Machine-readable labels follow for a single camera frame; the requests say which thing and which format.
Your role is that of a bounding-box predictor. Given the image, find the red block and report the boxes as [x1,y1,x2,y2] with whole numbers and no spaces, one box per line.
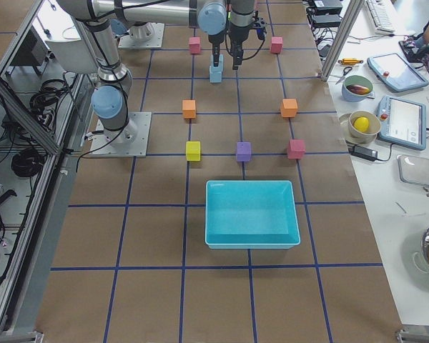
[270,36,283,54]
[287,139,306,159]

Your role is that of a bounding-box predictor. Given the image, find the purple block right side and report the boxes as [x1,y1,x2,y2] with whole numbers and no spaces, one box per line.
[236,141,252,162]

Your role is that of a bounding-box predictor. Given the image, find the teach pendant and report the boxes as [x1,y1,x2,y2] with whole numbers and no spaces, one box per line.
[367,53,429,93]
[377,96,427,151]

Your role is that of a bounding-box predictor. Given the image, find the red block front left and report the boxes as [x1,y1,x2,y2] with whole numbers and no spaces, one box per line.
[270,36,283,54]

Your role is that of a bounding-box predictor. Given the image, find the yellow foam block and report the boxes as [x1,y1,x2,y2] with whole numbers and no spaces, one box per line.
[185,141,202,161]

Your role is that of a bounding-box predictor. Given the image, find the beige bowl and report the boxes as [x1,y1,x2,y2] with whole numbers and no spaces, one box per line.
[347,111,381,144]

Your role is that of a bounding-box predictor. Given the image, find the yellow lemon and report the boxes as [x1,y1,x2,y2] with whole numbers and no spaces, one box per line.
[352,116,370,133]

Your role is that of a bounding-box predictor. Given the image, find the lower teach pendant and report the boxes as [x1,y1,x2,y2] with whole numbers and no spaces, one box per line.
[377,96,427,151]

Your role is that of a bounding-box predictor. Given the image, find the red block front right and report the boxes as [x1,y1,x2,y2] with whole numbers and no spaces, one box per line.
[287,139,306,159]

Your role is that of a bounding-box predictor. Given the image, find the orange block front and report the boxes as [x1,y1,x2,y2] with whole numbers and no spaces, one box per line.
[280,99,298,118]

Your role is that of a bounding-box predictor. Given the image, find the green bowl with fruit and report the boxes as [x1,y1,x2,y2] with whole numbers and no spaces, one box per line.
[341,75,373,102]

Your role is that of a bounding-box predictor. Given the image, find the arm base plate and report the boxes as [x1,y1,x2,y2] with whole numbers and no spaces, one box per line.
[90,111,152,158]
[118,22,165,50]

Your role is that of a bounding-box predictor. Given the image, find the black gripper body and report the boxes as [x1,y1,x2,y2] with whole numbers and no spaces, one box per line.
[228,10,266,54]
[208,32,225,54]

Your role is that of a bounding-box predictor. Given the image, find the white keyboard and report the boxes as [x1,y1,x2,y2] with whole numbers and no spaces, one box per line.
[365,0,395,34]

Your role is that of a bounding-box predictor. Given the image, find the black power adapter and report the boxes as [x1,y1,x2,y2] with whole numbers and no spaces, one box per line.
[349,144,378,161]

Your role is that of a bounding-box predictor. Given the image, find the scissors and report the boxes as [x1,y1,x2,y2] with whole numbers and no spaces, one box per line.
[336,66,352,84]

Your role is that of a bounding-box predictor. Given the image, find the cyan plastic bin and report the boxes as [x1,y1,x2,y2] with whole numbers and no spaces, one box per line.
[205,180,301,249]

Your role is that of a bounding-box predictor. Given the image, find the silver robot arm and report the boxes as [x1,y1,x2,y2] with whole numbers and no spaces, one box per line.
[58,1,227,146]
[227,1,267,71]

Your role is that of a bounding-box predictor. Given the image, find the upper teach pendant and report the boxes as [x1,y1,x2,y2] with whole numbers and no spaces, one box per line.
[367,53,429,93]

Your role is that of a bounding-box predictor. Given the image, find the yellow clamp tool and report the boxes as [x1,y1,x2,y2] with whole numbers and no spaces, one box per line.
[337,58,364,66]

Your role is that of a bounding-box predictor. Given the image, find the red block near arm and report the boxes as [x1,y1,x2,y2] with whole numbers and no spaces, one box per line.
[188,36,202,55]

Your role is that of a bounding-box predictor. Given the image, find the orange block near arm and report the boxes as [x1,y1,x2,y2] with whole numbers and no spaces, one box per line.
[182,99,197,119]

